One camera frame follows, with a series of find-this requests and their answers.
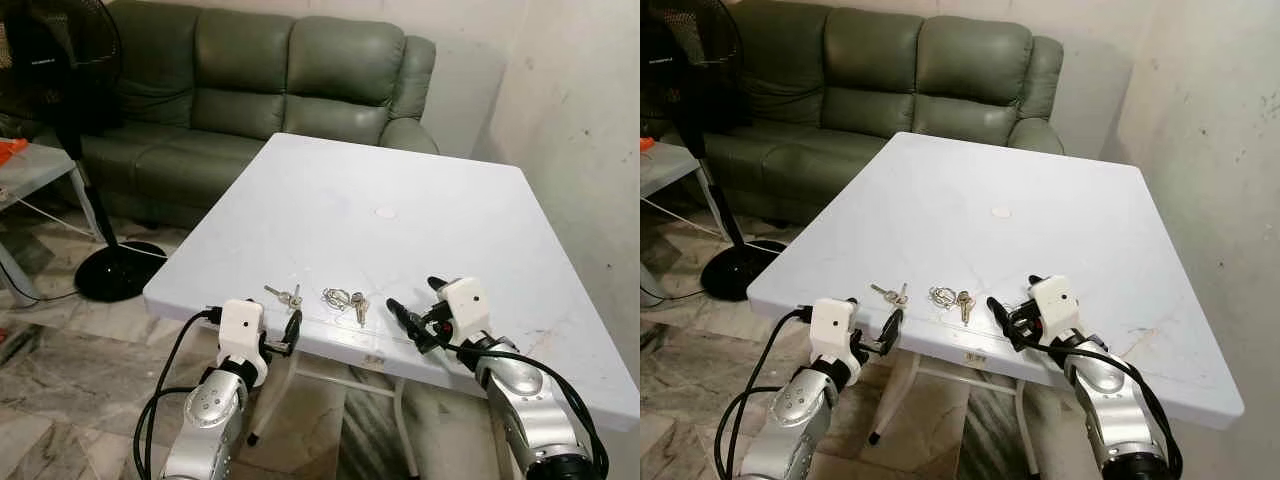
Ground green leather sofa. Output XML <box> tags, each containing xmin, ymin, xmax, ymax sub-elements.
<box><xmin>60</xmin><ymin>0</ymin><xmax>441</xmax><ymax>231</ymax></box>
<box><xmin>690</xmin><ymin>3</ymin><xmax>1067</xmax><ymax>227</ymax></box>

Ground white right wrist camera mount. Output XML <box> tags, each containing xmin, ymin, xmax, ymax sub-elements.
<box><xmin>437</xmin><ymin>277</ymin><xmax>494</xmax><ymax>347</ymax></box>
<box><xmin>1029</xmin><ymin>274</ymin><xmax>1087</xmax><ymax>346</ymax></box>

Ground white plastic folding table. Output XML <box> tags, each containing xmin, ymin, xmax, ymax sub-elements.
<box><xmin>143</xmin><ymin>132</ymin><xmax>641</xmax><ymax>480</ymax></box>
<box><xmin>747</xmin><ymin>131</ymin><xmax>1247</xmax><ymax>480</ymax></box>

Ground silver keys on ring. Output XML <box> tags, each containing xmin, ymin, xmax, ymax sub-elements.
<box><xmin>928</xmin><ymin>286</ymin><xmax>976</xmax><ymax>325</ymax></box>
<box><xmin>321</xmin><ymin>287</ymin><xmax>372</xmax><ymax>327</ymax></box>

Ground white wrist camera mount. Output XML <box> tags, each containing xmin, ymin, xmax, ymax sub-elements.
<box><xmin>807</xmin><ymin>296</ymin><xmax>861</xmax><ymax>387</ymax></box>
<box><xmin>217</xmin><ymin>297</ymin><xmax>269</xmax><ymax>387</ymax></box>
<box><xmin>1029</xmin><ymin>274</ymin><xmax>1087</xmax><ymax>346</ymax></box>
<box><xmin>437</xmin><ymin>277</ymin><xmax>494</xmax><ymax>347</ymax></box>

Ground white floor cable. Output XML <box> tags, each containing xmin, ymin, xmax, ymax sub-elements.
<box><xmin>18</xmin><ymin>194</ymin><xmax>167</xmax><ymax>260</ymax></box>
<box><xmin>640</xmin><ymin>194</ymin><xmax>747</xmax><ymax>243</ymax></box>

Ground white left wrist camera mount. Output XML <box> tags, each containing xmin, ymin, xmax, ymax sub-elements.
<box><xmin>217</xmin><ymin>297</ymin><xmax>269</xmax><ymax>387</ymax></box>
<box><xmin>807</xmin><ymin>296</ymin><xmax>861</xmax><ymax>387</ymax></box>

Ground black standing fan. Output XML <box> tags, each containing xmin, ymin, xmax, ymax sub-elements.
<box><xmin>640</xmin><ymin>0</ymin><xmax>791</xmax><ymax>302</ymax></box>
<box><xmin>0</xmin><ymin>0</ymin><xmax>169</xmax><ymax>304</ymax></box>

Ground black floor cable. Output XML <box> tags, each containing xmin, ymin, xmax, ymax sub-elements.
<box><xmin>640</xmin><ymin>268</ymin><xmax>703</xmax><ymax>307</ymax></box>
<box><xmin>0</xmin><ymin>262</ymin><xmax>83</xmax><ymax>306</ymax></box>

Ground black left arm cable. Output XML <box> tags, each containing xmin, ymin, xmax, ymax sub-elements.
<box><xmin>712</xmin><ymin>306</ymin><xmax>814</xmax><ymax>480</ymax></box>
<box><xmin>132</xmin><ymin>307</ymin><xmax>224</xmax><ymax>480</ymax></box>

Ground grey side table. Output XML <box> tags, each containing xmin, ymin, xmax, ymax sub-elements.
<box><xmin>640</xmin><ymin>142</ymin><xmax>707</xmax><ymax>301</ymax></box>
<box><xmin>0</xmin><ymin>140</ymin><xmax>103</xmax><ymax>301</ymax></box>

